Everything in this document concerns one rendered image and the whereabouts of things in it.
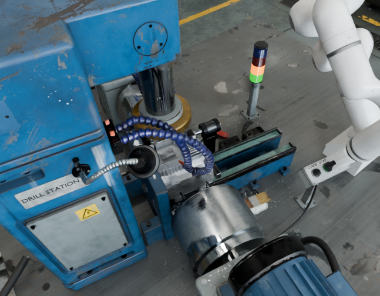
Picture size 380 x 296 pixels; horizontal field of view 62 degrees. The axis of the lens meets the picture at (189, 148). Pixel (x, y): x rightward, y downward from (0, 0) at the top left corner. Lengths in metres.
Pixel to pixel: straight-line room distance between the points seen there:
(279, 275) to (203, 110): 1.20
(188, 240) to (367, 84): 0.65
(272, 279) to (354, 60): 0.59
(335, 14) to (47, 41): 0.70
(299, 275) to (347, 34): 0.61
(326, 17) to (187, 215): 0.67
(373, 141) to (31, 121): 0.82
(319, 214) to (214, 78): 0.99
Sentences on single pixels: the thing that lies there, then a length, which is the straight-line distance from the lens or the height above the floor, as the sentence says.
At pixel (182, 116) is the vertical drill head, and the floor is 1.33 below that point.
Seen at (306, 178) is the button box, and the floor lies 1.05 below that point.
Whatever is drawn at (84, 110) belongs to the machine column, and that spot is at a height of 1.57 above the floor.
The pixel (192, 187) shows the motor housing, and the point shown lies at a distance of 1.16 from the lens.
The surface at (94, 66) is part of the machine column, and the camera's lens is 0.68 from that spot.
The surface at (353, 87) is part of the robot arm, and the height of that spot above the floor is 1.43.
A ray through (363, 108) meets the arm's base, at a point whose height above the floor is 1.06.
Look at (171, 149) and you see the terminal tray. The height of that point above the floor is 1.13.
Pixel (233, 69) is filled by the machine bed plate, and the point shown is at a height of 0.80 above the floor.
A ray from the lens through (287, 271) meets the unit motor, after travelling 0.67.
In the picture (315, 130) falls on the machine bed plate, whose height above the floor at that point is 0.80.
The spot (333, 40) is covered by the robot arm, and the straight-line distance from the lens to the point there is 0.96.
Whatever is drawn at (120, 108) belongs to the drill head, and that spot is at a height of 1.10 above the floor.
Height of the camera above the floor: 1.98
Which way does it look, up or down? 50 degrees down
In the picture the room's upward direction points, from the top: 3 degrees counter-clockwise
